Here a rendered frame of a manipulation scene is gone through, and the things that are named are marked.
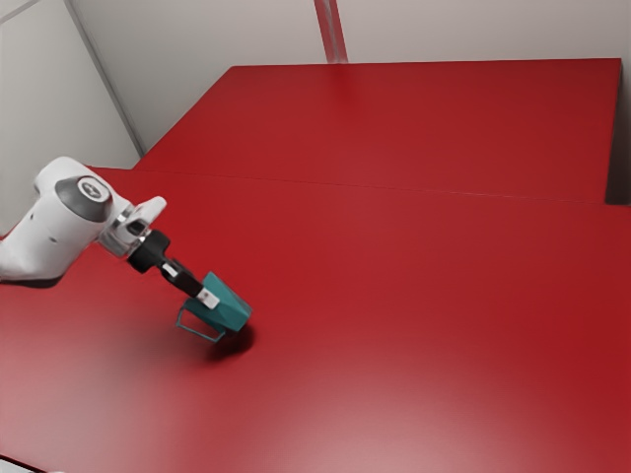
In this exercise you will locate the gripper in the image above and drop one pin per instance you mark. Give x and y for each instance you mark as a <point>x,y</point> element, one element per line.
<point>149,251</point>

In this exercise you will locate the teal faceted mug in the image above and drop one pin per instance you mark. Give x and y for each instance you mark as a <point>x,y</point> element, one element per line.
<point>224,308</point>

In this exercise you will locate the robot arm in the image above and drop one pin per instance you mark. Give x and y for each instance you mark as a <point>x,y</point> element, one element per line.
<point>47,231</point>

